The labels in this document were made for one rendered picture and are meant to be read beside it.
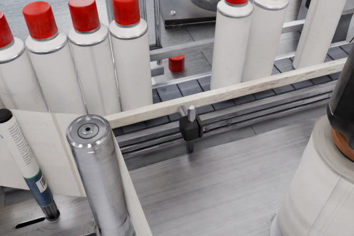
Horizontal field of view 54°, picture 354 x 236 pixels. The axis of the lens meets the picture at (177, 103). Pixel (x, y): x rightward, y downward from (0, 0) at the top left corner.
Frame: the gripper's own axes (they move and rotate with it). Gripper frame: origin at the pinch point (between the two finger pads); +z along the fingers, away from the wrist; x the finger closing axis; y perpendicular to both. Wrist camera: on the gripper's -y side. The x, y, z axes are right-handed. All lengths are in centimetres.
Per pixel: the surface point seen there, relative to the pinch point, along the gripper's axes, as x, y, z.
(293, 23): -10.7, -2.8, 3.1
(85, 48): -45.2, 2.8, 14.8
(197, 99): -26.2, 4.6, 17.7
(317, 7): -12.8, 1.0, -1.6
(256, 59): -18.5, 2.4, 9.2
